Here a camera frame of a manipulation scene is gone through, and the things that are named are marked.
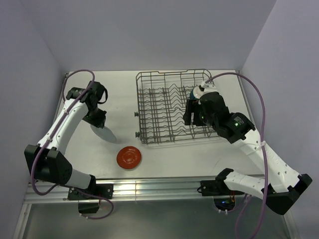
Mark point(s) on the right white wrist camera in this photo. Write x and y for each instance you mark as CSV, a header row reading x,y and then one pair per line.
x,y
206,88

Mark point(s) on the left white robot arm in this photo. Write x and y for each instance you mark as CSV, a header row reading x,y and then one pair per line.
x,y
46,160

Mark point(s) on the black base bracket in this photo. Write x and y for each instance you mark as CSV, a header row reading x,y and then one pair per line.
x,y
213,188
90,200

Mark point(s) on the right black base bracket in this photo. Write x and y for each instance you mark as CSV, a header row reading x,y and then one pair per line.
x,y
213,188

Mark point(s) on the left black base bracket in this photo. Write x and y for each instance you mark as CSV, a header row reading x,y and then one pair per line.
x,y
90,200

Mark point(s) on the orange-red saucer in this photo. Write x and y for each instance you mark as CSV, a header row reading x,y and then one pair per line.
x,y
129,157

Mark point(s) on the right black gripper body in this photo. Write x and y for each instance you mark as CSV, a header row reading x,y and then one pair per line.
x,y
199,118

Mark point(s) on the cream bowl with dark exterior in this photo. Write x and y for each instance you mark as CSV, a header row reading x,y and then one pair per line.
x,y
197,92

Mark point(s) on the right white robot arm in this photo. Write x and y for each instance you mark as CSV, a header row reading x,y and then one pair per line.
x,y
282,185

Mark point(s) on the grey wire dish rack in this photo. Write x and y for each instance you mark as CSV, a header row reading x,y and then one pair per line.
x,y
161,98

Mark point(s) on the pale blue scalloped plate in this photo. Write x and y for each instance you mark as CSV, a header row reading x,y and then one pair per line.
x,y
104,133

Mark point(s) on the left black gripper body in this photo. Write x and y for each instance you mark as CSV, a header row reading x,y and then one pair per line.
x,y
95,116

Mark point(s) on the aluminium mounting rail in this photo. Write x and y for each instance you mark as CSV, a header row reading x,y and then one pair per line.
x,y
173,188

